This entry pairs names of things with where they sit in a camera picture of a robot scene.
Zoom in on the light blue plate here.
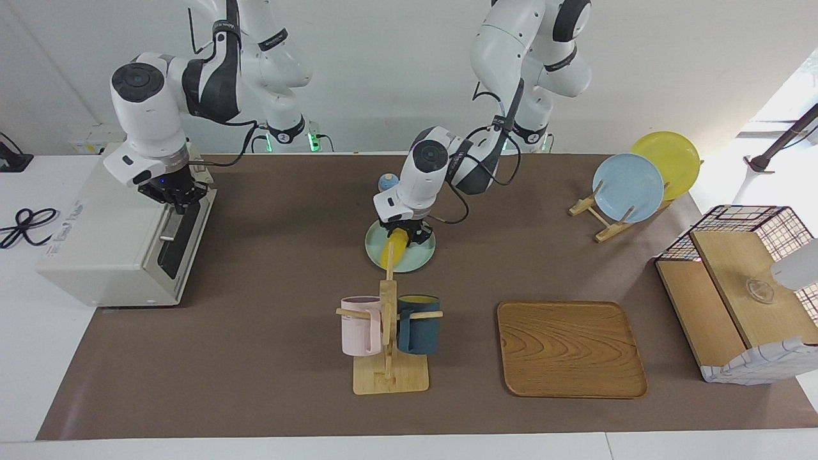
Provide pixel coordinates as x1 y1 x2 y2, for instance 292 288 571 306
592 153 665 224

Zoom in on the black coiled cable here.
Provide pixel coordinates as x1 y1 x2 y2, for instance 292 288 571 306
0 208 59 250

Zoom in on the pink mug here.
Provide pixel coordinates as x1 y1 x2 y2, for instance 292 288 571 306
340 296 383 357

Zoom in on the small clear glass cup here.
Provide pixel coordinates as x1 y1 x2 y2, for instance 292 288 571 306
745 278 776 304

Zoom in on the yellow plate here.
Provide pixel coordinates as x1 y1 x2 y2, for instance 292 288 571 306
631 131 702 202

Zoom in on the wire basket with wooden shelves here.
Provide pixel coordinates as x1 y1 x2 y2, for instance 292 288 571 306
655 204 818 384

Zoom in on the wooden tray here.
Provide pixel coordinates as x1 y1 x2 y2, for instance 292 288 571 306
497 301 648 399

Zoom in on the brown table mat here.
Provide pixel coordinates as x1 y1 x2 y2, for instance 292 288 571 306
36 153 818 441

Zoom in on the black tripod stand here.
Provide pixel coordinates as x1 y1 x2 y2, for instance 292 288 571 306
745 102 818 173

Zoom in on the yellow corn cob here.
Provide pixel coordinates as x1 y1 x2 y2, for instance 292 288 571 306
380 228 411 270

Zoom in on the wooden plate rack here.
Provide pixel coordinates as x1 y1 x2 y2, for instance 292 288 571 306
569 181 675 243

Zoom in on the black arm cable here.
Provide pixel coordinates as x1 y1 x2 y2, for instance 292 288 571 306
187 0 263 168
422 89 521 226

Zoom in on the light green plate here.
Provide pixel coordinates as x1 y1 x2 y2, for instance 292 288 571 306
364 219 436 274

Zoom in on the wooden mug rack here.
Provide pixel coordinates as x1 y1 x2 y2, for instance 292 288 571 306
336 241 444 395

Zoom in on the white power strip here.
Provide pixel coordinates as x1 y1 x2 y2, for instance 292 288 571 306
67 125 128 155

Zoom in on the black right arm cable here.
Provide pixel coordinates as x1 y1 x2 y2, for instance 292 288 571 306
187 0 263 168

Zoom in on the white toaster oven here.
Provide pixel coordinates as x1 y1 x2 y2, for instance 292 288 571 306
36 142 218 307

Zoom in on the wooden box shelf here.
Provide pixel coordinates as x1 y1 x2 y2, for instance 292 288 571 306
700 337 818 385

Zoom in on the oven glass door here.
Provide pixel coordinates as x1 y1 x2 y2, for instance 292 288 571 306
150 169 218 304

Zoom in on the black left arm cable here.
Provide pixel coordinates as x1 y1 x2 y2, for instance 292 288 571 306
422 89 521 226

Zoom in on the dark blue mug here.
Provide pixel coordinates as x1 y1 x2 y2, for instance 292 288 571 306
396 294 442 356

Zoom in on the black clamp object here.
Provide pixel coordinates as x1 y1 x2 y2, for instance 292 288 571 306
0 133 34 173

